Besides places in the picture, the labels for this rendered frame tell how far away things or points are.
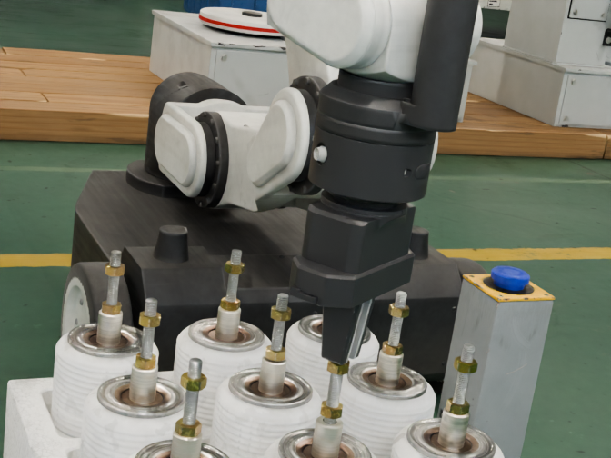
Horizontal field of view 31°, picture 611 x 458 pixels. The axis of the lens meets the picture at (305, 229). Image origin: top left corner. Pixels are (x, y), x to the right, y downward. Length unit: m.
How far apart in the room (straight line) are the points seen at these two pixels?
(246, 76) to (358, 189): 2.25
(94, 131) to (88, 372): 1.86
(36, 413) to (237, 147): 0.61
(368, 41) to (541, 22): 2.91
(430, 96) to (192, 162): 0.88
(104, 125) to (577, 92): 1.50
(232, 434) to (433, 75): 0.39
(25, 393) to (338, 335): 0.38
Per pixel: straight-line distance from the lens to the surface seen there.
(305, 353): 1.12
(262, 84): 3.04
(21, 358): 1.62
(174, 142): 1.68
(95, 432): 0.95
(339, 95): 0.78
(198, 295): 1.39
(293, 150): 1.28
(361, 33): 0.75
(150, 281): 1.38
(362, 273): 0.80
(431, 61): 0.76
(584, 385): 1.81
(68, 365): 1.04
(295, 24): 0.80
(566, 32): 3.58
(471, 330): 1.18
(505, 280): 1.16
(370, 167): 0.78
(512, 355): 1.17
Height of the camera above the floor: 0.68
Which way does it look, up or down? 17 degrees down
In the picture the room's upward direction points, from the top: 8 degrees clockwise
